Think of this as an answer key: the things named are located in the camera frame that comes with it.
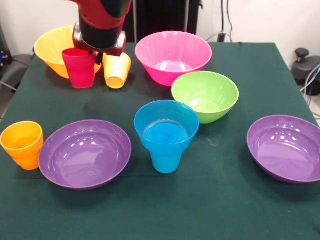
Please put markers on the yellow orange plastic cup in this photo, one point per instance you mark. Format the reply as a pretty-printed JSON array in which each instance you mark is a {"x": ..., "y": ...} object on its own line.
[{"x": 116, "y": 72}]

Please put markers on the shallow purple plastic bowl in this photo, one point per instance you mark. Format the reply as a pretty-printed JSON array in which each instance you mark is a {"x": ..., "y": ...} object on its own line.
[
  {"x": 287, "y": 157},
  {"x": 85, "y": 165}
]

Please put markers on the dark green tablecloth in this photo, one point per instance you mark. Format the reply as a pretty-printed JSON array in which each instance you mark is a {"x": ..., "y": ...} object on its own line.
[{"x": 190, "y": 212}]

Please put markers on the black power plug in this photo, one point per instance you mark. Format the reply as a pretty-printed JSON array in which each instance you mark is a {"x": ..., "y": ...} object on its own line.
[{"x": 221, "y": 37}]

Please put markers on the large pink plastic bowl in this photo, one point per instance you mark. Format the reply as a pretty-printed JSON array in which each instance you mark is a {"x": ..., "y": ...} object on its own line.
[{"x": 170, "y": 75}]

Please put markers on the large orange plastic bowl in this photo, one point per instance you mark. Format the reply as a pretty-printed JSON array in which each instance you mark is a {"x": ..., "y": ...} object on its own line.
[{"x": 50, "y": 50}]

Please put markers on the green plastic bowl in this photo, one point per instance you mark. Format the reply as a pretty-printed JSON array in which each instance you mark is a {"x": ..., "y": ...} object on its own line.
[{"x": 215, "y": 107}]

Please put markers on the blue plastic cup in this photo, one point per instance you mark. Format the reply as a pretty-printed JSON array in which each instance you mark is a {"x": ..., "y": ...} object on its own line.
[{"x": 166, "y": 162}]

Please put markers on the black equipment box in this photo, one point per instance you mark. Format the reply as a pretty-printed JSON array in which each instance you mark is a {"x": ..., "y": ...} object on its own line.
[{"x": 3, "y": 50}]

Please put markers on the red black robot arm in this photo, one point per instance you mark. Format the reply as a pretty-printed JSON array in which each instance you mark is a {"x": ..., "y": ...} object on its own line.
[{"x": 102, "y": 22}]

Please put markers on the black stand with knob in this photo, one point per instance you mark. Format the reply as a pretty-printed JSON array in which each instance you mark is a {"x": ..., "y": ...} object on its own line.
[{"x": 305, "y": 67}]

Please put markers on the red plastic cup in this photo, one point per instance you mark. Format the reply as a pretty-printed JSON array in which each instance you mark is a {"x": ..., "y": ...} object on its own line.
[{"x": 80, "y": 72}]

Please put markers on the black grey chair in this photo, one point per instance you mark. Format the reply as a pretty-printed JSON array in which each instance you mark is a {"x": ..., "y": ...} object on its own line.
[{"x": 15, "y": 70}]

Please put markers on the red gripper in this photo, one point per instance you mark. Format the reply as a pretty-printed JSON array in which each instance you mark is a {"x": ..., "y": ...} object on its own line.
[{"x": 112, "y": 50}]

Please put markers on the small blue plastic bowl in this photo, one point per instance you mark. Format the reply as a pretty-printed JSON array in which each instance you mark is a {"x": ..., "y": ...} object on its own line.
[{"x": 150, "y": 120}]

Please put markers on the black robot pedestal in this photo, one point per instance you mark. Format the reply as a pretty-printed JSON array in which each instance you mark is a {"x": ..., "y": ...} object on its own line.
[{"x": 165, "y": 15}]

